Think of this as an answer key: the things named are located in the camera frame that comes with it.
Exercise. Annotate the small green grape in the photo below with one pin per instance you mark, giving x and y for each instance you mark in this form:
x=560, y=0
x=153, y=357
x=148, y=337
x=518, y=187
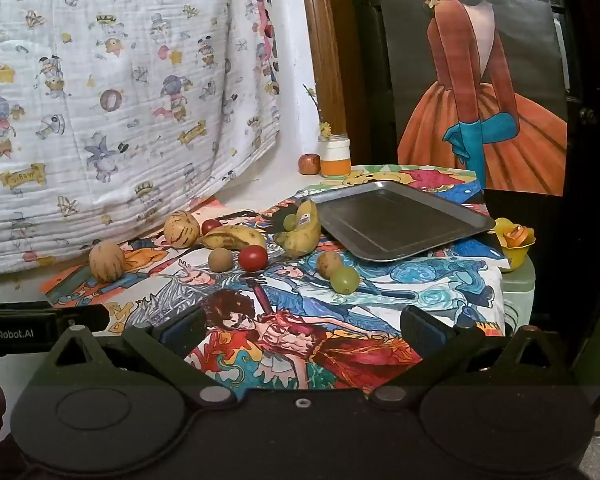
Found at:
x=290, y=221

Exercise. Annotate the brown wooden door frame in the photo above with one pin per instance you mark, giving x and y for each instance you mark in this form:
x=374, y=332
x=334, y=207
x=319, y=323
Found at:
x=325, y=60

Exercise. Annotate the wall poster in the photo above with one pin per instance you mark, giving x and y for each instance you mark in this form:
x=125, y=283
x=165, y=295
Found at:
x=455, y=110

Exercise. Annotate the brown spotted banana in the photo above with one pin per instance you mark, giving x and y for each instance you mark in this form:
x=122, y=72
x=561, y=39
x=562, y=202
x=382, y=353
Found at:
x=235, y=237

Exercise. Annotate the yellow flower-shaped bowl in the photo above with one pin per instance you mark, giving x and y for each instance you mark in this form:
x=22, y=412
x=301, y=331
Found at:
x=517, y=255

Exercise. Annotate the white cartoon printed blanket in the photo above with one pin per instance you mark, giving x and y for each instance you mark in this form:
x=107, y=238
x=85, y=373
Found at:
x=105, y=110

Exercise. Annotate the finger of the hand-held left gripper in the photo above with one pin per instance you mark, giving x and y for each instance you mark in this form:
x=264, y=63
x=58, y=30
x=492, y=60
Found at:
x=87, y=317

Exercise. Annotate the yellow-green pear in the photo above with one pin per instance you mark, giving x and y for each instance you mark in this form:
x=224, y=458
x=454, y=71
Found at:
x=300, y=241

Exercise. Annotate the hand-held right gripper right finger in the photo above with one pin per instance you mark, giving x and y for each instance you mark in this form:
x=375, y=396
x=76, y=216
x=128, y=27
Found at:
x=421, y=331

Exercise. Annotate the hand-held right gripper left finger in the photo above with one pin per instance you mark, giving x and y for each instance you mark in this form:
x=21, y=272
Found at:
x=187, y=332

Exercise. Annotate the brown round fruit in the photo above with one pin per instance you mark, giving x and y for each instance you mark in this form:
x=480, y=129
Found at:
x=220, y=260
x=328, y=262

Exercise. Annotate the small cherry tomato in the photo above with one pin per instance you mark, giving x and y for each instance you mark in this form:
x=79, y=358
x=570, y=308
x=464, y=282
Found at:
x=210, y=226

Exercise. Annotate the red tomato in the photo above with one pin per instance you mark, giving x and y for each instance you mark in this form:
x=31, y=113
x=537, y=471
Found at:
x=253, y=258

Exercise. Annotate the yellow cartoon animals drawing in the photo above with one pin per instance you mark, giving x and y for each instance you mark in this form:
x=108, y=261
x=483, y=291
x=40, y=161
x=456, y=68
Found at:
x=430, y=178

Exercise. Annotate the large green grape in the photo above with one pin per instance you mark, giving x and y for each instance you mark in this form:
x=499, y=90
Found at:
x=344, y=280

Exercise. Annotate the metal tray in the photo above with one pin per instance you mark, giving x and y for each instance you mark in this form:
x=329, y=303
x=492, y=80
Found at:
x=405, y=220

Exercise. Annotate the silver-haired warrior drawing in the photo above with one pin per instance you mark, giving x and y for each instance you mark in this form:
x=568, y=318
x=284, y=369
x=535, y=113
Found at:
x=405, y=280

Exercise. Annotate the striped yellow melon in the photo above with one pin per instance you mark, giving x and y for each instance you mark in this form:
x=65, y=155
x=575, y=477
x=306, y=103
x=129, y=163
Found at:
x=106, y=261
x=181, y=229

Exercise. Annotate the small red-brown round ornament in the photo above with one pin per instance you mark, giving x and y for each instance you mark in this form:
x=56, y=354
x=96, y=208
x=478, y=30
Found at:
x=309, y=164

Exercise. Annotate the pale green stool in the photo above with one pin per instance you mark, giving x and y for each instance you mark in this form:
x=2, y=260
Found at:
x=519, y=295

